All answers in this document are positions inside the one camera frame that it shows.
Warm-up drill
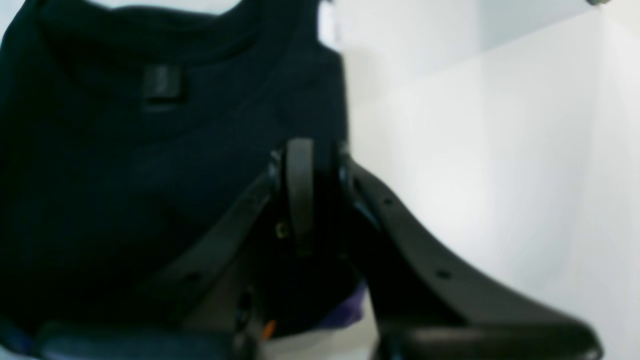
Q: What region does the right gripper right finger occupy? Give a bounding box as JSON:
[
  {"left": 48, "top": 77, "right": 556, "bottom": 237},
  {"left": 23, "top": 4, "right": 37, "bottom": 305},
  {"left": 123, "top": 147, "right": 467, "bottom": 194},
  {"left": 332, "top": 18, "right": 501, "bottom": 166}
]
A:
[{"left": 337, "top": 145, "right": 603, "bottom": 360}]

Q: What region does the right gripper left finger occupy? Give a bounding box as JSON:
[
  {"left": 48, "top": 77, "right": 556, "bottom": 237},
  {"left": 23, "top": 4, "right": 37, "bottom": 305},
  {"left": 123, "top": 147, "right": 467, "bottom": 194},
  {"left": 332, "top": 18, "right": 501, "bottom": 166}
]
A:
[{"left": 135, "top": 139, "right": 314, "bottom": 360}]

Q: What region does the black T-shirt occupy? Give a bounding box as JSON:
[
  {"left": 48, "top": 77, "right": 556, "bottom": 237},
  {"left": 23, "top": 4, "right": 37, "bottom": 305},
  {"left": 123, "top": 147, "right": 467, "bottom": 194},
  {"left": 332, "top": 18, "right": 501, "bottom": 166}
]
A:
[{"left": 1, "top": 0, "right": 348, "bottom": 351}]

